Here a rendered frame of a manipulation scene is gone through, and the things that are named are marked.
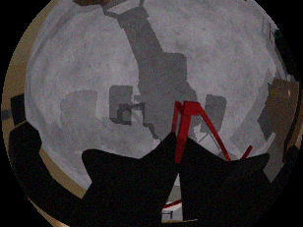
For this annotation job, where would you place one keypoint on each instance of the white flat panel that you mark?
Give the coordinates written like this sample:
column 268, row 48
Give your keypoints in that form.
column 275, row 162

